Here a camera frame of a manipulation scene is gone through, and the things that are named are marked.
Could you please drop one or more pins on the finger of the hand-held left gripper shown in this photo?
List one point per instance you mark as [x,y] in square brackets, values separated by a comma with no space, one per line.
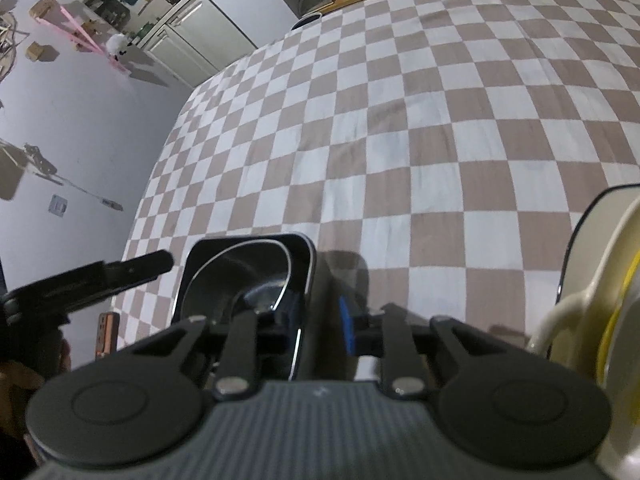
[100,275]

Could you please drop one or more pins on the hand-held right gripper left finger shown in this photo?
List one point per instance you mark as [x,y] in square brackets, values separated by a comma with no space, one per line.
[245,341]

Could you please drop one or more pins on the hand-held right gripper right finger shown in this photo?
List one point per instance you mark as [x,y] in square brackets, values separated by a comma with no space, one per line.
[346,327]

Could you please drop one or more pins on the round steel bowl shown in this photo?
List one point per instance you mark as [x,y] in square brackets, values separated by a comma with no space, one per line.
[225,280]

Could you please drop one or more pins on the rectangular steel tray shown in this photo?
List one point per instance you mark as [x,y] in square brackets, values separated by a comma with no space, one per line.
[302,270]

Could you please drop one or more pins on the white square leaf-print plate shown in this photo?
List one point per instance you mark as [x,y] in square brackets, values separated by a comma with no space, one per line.
[605,230]

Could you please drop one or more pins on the person's left hand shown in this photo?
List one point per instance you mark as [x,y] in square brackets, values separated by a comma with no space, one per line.
[17,395]

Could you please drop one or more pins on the small brown box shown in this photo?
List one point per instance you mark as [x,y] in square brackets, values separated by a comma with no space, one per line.
[108,335]

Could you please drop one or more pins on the white kitchen cabinet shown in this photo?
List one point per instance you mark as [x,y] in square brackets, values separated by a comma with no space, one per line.
[200,35]

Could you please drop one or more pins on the white wall outlet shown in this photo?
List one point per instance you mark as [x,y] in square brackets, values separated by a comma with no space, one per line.
[57,205]

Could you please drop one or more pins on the pink wall shelf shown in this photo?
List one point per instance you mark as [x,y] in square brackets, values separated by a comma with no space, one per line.
[85,35]

